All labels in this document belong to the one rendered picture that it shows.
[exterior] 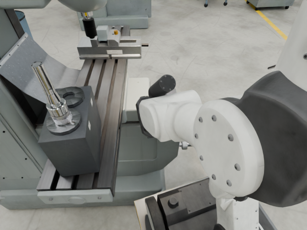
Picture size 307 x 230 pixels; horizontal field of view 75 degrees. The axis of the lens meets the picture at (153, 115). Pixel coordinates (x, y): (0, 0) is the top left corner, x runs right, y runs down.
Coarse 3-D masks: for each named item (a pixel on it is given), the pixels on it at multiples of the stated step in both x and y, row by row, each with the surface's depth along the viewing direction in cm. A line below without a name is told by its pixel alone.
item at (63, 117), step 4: (64, 108) 50; (68, 108) 52; (52, 112) 49; (56, 112) 49; (60, 112) 50; (64, 112) 51; (68, 112) 52; (52, 116) 51; (56, 116) 50; (60, 116) 51; (64, 116) 52; (68, 116) 53; (56, 120) 52; (60, 120) 52; (64, 120) 52; (68, 120) 53; (56, 124) 53; (60, 124) 53; (64, 124) 53
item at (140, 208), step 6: (198, 180) 125; (180, 186) 123; (162, 192) 120; (144, 198) 118; (156, 198) 118; (138, 204) 115; (144, 204) 115; (138, 210) 113; (144, 210) 113; (264, 210) 113; (138, 216) 111; (144, 216) 111; (144, 222) 109; (270, 222) 109; (144, 228) 107; (150, 228) 107; (276, 228) 107
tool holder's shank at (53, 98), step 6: (36, 66) 42; (42, 66) 42; (36, 72) 42; (42, 72) 43; (42, 78) 44; (48, 78) 45; (42, 84) 45; (48, 84) 45; (48, 90) 46; (54, 90) 47; (48, 96) 47; (54, 96) 48; (48, 102) 48; (54, 102) 48
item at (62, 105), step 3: (63, 99) 51; (60, 102) 50; (63, 102) 50; (48, 105) 50; (51, 105) 50; (57, 105) 50; (60, 105) 50; (63, 105) 50; (48, 108) 49; (51, 108) 49; (54, 108) 49; (57, 108) 49; (60, 108) 49; (63, 108) 50; (51, 111) 49; (54, 111) 49; (57, 111) 49
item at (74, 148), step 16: (64, 96) 63; (80, 96) 61; (48, 112) 58; (80, 112) 58; (96, 112) 72; (48, 128) 53; (64, 128) 53; (80, 128) 54; (96, 128) 69; (48, 144) 52; (64, 144) 53; (80, 144) 54; (96, 144) 66; (64, 160) 58; (80, 160) 59; (96, 160) 63; (64, 176) 64
